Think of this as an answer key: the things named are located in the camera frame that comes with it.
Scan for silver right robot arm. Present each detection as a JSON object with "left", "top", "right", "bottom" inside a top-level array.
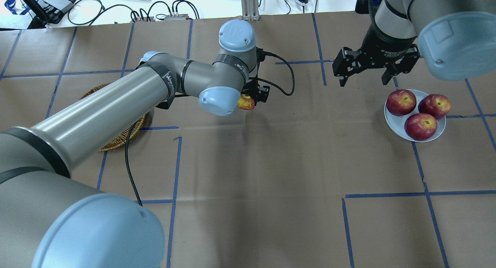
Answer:
[{"left": 332, "top": 0, "right": 496, "bottom": 87}]

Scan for black desk cables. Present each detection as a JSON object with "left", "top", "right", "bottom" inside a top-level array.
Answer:
[{"left": 67, "top": 0, "right": 200, "bottom": 26}]

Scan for red apple with yellow stem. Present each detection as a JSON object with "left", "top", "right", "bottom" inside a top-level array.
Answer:
[{"left": 386, "top": 89, "right": 417, "bottom": 116}]

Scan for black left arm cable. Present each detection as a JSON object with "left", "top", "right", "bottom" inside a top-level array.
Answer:
[{"left": 124, "top": 51, "right": 296, "bottom": 207}]

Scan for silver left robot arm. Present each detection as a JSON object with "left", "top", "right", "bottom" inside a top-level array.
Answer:
[{"left": 1, "top": 19, "right": 258, "bottom": 268}]

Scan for red apple on plate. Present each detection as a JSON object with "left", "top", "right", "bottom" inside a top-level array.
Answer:
[{"left": 418, "top": 94, "right": 451, "bottom": 120}]

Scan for woven wicker basket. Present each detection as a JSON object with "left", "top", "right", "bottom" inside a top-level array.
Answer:
[{"left": 79, "top": 83, "right": 148, "bottom": 152}]

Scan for grey adapter box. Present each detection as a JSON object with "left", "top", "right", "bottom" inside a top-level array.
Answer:
[{"left": 38, "top": 0, "right": 76, "bottom": 14}]

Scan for aluminium frame post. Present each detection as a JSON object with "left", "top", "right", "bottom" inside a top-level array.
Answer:
[{"left": 241, "top": 0, "right": 260, "bottom": 21}]

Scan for light blue plate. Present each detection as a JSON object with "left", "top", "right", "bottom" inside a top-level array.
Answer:
[{"left": 383, "top": 105, "right": 447, "bottom": 143}]

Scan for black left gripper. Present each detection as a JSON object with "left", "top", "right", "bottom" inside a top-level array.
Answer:
[{"left": 241, "top": 47, "right": 270, "bottom": 103}]

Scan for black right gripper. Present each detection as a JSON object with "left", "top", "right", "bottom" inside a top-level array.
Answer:
[{"left": 332, "top": 28, "right": 420, "bottom": 87}]

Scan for dark red apple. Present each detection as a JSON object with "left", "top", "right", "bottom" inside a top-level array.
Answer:
[{"left": 404, "top": 113, "right": 438, "bottom": 141}]

